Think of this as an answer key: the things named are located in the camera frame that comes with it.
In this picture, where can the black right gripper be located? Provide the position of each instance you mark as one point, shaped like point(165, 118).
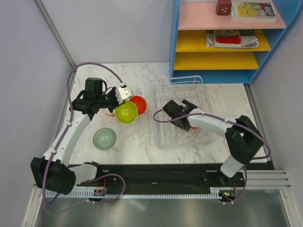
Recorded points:
point(185, 102)

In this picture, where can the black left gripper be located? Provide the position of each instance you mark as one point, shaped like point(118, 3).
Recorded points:
point(116, 104)

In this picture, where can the lime green plastic bowl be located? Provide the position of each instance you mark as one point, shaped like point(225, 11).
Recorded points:
point(126, 113)

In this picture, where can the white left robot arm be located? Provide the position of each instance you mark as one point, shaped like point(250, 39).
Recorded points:
point(51, 171)

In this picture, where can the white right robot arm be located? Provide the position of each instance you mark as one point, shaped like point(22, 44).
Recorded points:
point(242, 136)

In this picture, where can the pale green ceramic bowl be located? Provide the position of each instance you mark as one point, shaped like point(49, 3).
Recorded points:
point(104, 138)

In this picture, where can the blue shelf unit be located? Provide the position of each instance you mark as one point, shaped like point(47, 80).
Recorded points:
point(189, 57)

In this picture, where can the red spiral notebook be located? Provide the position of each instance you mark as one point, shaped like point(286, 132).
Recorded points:
point(231, 39)

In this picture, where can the red brown box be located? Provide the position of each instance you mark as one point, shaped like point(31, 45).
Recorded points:
point(223, 7)

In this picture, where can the yellow cover book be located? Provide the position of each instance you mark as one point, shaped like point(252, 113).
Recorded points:
point(253, 12)

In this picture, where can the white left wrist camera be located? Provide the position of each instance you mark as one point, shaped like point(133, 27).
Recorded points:
point(123, 93)

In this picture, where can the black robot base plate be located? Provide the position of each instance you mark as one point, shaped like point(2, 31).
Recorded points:
point(163, 178)

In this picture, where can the white slotted cable duct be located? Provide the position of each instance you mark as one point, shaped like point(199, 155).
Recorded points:
point(91, 193)

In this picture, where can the aluminium corner rail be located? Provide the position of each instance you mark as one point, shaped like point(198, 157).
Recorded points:
point(50, 24)

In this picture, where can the aluminium front rail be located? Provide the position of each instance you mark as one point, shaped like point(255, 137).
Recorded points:
point(267, 180)

